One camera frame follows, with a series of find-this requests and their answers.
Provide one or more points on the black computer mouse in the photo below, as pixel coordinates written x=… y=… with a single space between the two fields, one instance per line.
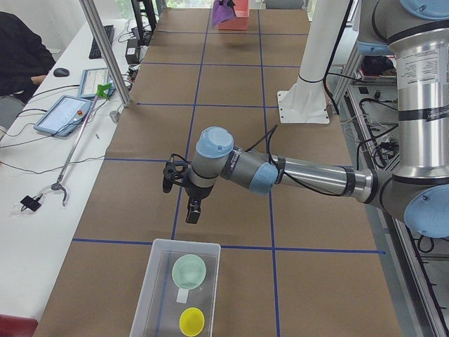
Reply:
x=61 y=72

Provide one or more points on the mint green bowl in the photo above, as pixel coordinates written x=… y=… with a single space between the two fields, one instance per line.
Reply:
x=189 y=271

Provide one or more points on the reacher grabber tool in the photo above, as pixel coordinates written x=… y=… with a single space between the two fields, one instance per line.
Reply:
x=102 y=92

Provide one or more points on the blue teach pendant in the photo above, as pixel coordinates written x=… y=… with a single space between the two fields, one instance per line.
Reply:
x=64 y=116
x=91 y=78

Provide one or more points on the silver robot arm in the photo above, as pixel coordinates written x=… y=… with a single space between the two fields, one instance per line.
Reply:
x=416 y=193

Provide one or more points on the near blue teach pendant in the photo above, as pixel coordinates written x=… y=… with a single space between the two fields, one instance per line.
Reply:
x=64 y=116

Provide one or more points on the small metal cylinder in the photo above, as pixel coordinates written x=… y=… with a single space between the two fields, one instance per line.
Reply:
x=114 y=116

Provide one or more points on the far blue teach pendant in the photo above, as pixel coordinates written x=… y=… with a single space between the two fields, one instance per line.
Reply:
x=91 y=78

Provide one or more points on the aluminium frame post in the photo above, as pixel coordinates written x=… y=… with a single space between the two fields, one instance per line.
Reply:
x=94 y=21

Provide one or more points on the seated person in black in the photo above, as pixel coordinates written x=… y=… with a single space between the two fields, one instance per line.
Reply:
x=25 y=61

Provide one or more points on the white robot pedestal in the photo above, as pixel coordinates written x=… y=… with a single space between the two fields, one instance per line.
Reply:
x=305 y=102

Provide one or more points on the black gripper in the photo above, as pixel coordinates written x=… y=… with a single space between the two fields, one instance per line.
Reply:
x=198 y=192

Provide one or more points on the purple cloth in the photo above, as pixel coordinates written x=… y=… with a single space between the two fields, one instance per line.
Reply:
x=223 y=10

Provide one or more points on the pink plastic bin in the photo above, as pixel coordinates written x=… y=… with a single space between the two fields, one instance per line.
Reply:
x=240 y=22

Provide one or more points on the yellow plastic cup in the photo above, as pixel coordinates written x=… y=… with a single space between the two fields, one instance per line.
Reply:
x=191 y=322

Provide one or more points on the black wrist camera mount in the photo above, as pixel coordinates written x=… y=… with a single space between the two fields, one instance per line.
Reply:
x=174 y=172

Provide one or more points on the black power adapter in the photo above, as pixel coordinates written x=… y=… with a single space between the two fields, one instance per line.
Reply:
x=132 y=54

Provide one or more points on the clear plastic storage box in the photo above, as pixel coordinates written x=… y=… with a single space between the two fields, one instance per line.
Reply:
x=161 y=302

